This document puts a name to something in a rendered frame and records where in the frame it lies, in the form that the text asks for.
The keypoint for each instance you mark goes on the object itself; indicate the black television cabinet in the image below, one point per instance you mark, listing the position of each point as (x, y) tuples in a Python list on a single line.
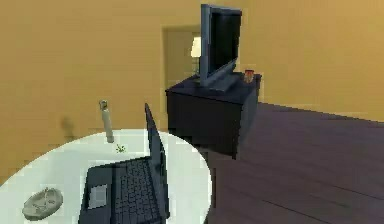
[(206, 116)]

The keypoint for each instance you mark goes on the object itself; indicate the white round table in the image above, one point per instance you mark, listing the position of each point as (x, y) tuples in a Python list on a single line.
[(186, 173)]

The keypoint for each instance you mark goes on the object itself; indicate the pale lamp shade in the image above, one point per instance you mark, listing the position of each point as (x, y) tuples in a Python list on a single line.
[(196, 47)]

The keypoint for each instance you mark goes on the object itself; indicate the small red brown cup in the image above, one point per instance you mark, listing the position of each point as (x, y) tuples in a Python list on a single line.
[(249, 75)]

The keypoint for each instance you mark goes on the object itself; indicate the grey flat television set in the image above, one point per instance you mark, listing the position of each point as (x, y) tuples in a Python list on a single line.
[(220, 43)]

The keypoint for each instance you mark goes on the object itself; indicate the small green sprig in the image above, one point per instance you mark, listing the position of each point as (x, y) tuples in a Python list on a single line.
[(120, 148)]

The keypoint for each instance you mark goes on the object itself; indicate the black open laptop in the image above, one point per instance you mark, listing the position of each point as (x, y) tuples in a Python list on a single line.
[(133, 190)]

